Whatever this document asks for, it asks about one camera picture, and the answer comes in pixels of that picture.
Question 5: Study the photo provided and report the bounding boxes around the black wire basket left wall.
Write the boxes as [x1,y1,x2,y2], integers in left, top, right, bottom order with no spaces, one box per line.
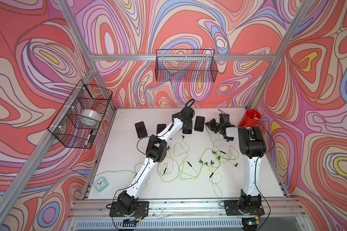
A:
[47,80,113,149]

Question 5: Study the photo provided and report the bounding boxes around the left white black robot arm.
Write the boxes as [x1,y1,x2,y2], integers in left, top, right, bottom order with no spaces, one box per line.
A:
[117,99,195,216]

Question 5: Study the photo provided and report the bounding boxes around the green earphones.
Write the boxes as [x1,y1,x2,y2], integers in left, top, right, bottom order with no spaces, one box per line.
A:
[95,161,156,190]
[157,147,180,183]
[199,128,240,198]
[169,135,201,181]

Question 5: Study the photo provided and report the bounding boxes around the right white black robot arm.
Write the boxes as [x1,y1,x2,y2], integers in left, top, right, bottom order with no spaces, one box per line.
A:
[205,109,267,217]

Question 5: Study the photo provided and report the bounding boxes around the black wire basket back wall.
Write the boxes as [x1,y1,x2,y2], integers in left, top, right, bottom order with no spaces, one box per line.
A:
[155,48,218,83]

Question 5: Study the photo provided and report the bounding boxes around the black wire basket wall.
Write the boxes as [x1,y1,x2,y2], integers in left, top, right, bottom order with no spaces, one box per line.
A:
[47,80,113,149]
[155,48,218,83]

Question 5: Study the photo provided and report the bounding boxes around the red plastic cup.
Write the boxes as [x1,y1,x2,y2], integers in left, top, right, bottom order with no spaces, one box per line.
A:
[238,109,261,127]

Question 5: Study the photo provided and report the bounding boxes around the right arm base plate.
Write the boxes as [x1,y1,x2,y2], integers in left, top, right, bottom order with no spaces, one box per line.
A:
[223,200,265,217]

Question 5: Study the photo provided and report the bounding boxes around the white tape roll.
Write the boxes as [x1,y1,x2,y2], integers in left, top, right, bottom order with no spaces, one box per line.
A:
[79,109,102,126]

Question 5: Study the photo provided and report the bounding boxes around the teal alarm clock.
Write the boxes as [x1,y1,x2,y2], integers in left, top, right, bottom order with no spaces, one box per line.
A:
[93,177,109,193]

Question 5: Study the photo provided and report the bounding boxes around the black smartphone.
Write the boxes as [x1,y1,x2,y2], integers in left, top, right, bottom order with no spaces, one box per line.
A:
[194,116,205,132]
[156,124,167,134]
[182,128,192,134]
[135,121,148,139]

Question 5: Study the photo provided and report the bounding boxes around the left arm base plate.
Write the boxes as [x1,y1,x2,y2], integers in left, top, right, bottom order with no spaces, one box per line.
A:
[106,201,149,218]

